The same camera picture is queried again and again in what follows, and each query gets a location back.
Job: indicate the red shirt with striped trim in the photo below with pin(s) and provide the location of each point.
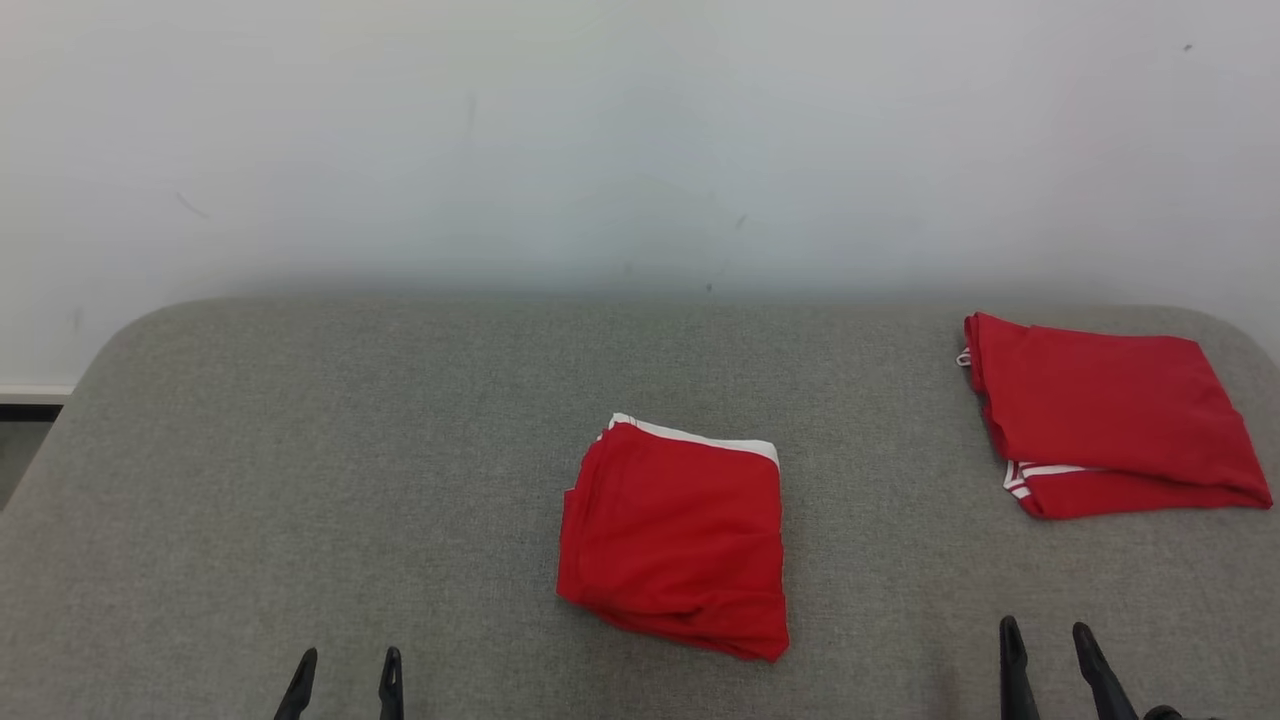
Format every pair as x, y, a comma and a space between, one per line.
1100, 410

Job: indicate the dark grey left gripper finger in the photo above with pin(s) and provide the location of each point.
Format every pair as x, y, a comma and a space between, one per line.
391, 690
298, 695

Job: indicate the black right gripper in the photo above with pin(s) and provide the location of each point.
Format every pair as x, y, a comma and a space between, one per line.
1170, 714

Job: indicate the red shorts with white band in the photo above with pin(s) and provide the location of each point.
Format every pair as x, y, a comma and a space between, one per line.
670, 540

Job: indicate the white and black baseboard strip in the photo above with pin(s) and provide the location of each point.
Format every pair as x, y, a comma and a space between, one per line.
30, 402

